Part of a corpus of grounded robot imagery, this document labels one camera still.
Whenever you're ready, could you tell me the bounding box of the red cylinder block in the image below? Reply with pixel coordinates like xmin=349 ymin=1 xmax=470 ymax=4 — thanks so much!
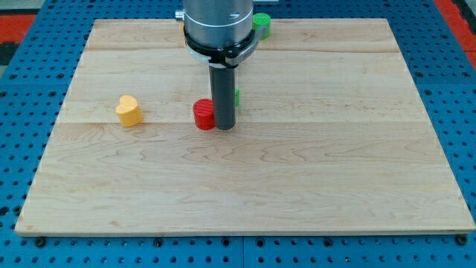
xmin=193 ymin=98 xmax=215 ymax=130

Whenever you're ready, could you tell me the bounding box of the green star block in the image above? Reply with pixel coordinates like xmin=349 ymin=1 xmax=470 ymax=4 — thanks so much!
xmin=234 ymin=89 xmax=240 ymax=107

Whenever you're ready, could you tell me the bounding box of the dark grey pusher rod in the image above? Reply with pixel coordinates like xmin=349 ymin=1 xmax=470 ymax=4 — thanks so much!
xmin=209 ymin=66 xmax=236 ymax=130

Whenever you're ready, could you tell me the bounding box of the light wooden board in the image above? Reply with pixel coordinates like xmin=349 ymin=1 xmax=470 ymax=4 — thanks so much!
xmin=15 ymin=19 xmax=475 ymax=237

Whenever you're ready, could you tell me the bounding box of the yellow heart block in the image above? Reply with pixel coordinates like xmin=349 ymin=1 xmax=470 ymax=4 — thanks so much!
xmin=115 ymin=95 xmax=144 ymax=127

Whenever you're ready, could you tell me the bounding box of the green cylinder block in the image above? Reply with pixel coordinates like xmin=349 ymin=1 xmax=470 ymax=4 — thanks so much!
xmin=252 ymin=13 xmax=271 ymax=39

